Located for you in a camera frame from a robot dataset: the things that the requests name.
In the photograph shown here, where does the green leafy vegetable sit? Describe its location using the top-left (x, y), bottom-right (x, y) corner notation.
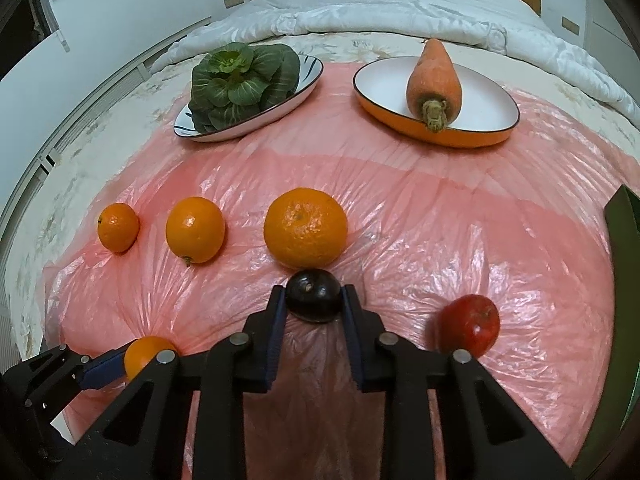
top-left (190, 43), bottom-right (302, 133)

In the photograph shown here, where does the carrot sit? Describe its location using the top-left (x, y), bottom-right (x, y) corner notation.
top-left (406, 38), bottom-right (462, 133)

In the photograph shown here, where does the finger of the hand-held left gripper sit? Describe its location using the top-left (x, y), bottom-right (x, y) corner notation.
top-left (2, 344), bottom-right (127, 409)

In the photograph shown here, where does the white duvet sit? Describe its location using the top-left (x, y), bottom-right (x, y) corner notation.
top-left (150, 0), bottom-right (640, 126)

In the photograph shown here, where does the white plate dark rim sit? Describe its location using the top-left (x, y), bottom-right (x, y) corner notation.
top-left (173, 54), bottom-right (324, 143)

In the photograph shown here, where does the pink plastic sheet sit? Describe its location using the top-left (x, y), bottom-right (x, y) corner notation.
top-left (42, 60), bottom-right (640, 480)

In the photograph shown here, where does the orange enamel dish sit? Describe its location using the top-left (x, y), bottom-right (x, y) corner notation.
top-left (352, 56), bottom-right (521, 149)

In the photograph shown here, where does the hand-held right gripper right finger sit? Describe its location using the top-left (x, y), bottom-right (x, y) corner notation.
top-left (341, 284), bottom-right (576, 480)

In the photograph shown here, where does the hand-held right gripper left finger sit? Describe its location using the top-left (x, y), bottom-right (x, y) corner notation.
top-left (50, 285), bottom-right (288, 480)

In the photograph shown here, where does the orange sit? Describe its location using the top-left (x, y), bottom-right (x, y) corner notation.
top-left (97, 202), bottom-right (140, 254)
top-left (263, 187), bottom-right (349, 269)
top-left (165, 196), bottom-right (226, 266)
top-left (123, 336), bottom-right (178, 382)

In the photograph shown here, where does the dark plum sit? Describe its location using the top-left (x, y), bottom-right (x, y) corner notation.
top-left (285, 268), bottom-right (343, 323)

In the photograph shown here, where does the red apple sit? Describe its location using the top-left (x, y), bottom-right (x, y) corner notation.
top-left (437, 295), bottom-right (501, 358)

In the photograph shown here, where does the green tray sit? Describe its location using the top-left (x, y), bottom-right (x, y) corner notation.
top-left (570, 185), bottom-right (640, 480)

